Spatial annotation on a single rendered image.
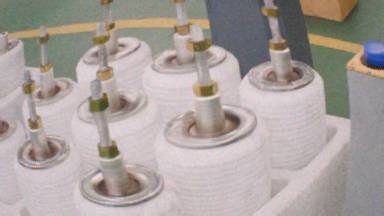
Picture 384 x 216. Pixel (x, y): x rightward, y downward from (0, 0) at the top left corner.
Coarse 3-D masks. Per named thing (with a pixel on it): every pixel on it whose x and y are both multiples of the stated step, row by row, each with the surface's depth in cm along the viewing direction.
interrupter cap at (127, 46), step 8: (120, 40) 97; (128, 40) 96; (136, 40) 95; (96, 48) 96; (120, 48) 94; (128, 48) 93; (136, 48) 92; (88, 56) 94; (96, 56) 93; (112, 56) 91; (120, 56) 91; (88, 64) 92; (96, 64) 91
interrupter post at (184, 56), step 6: (174, 36) 85; (180, 36) 85; (186, 36) 85; (180, 42) 85; (180, 48) 85; (180, 54) 85; (186, 54) 85; (192, 54) 85; (180, 60) 86; (186, 60) 86; (192, 60) 86
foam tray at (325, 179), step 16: (336, 128) 83; (336, 144) 79; (320, 160) 76; (336, 160) 77; (272, 176) 76; (288, 176) 75; (304, 176) 74; (320, 176) 74; (336, 176) 78; (272, 192) 77; (288, 192) 72; (304, 192) 72; (320, 192) 75; (336, 192) 80; (0, 208) 73; (16, 208) 74; (272, 208) 70; (288, 208) 70; (304, 208) 73; (320, 208) 77; (336, 208) 81
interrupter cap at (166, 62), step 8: (216, 48) 88; (160, 56) 88; (168, 56) 88; (176, 56) 88; (208, 56) 86; (216, 56) 86; (224, 56) 85; (152, 64) 86; (160, 64) 86; (168, 64) 86; (176, 64) 86; (184, 64) 85; (192, 64) 85; (208, 64) 84; (216, 64) 84; (160, 72) 84; (168, 72) 84; (176, 72) 83; (184, 72) 83; (192, 72) 83
